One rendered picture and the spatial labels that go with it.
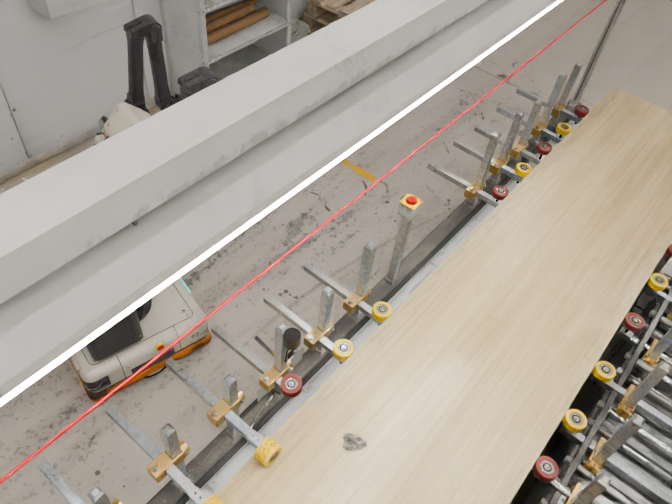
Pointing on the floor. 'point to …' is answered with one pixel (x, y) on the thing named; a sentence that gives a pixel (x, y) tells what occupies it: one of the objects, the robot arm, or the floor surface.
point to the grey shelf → (240, 41)
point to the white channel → (206, 140)
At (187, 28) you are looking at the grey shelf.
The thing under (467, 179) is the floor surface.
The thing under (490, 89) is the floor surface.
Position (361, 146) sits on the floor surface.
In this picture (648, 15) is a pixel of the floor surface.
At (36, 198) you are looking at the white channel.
